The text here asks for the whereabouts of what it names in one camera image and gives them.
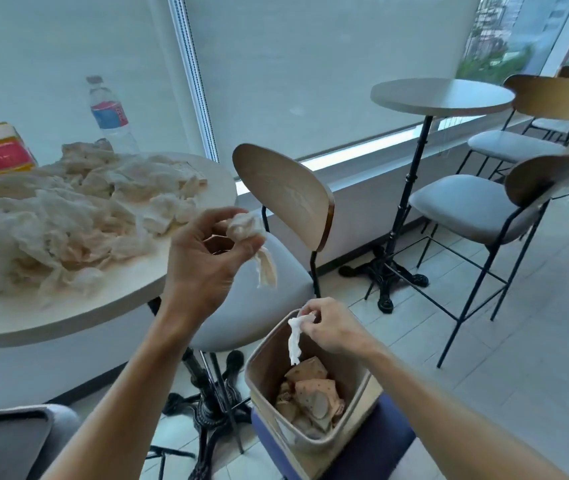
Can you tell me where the person's right hand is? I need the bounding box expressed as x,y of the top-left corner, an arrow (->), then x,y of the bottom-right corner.
298,297 -> 381,366

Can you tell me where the person's left hand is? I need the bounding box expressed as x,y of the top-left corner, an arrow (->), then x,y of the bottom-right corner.
159,207 -> 267,324

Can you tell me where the white tissue ball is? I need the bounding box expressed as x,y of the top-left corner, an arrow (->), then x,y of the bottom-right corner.
224,211 -> 278,289

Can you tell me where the torn white tissue strip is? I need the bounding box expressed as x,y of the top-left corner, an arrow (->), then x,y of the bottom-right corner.
288,314 -> 316,366

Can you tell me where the person's left forearm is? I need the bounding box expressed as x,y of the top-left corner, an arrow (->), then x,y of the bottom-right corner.
42,295 -> 210,480

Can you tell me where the person's right forearm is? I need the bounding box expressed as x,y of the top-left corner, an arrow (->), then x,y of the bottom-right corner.
362,340 -> 569,480

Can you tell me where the wooden back chair grey seat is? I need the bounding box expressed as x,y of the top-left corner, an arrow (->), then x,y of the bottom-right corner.
184,143 -> 336,353

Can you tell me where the beige square waste bin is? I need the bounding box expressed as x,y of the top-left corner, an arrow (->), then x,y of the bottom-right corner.
244,309 -> 383,468

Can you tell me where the crumpled brown dotted paper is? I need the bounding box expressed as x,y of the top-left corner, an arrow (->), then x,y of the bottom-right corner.
275,357 -> 346,440

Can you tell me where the round white table black base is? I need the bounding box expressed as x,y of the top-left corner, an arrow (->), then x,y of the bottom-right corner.
0,152 -> 253,480
338,78 -> 515,314

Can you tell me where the white window sill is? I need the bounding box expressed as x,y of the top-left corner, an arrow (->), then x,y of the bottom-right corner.
237,115 -> 530,195

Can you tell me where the clear plastic water bottle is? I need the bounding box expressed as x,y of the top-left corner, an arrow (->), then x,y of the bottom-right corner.
86,76 -> 140,155

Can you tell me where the pile of crumpled white tissues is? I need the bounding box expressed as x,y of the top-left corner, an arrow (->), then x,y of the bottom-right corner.
0,140 -> 208,308

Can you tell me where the white roller blind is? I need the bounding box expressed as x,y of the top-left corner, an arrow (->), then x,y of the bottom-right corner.
184,0 -> 482,161
0,0 -> 205,168

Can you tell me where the glass window pane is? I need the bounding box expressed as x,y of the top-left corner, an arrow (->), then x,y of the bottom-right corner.
457,0 -> 569,80

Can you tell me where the white window frame post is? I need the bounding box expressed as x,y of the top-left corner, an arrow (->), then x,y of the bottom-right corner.
167,0 -> 220,163

